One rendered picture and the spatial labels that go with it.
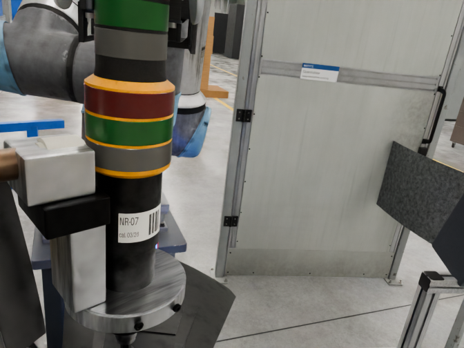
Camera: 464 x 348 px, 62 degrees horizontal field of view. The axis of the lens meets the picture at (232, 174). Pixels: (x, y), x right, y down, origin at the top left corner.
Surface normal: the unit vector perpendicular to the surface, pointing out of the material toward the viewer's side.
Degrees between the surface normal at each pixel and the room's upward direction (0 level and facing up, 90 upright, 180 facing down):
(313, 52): 89
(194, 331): 16
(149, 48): 90
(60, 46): 48
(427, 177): 90
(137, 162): 90
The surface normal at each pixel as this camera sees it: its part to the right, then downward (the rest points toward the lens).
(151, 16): 0.62, 0.34
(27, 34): 0.13, -0.43
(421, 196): -0.94, 0.02
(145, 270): 0.80, 0.29
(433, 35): 0.12, 0.37
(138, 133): 0.41, 0.37
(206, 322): 0.36, -0.93
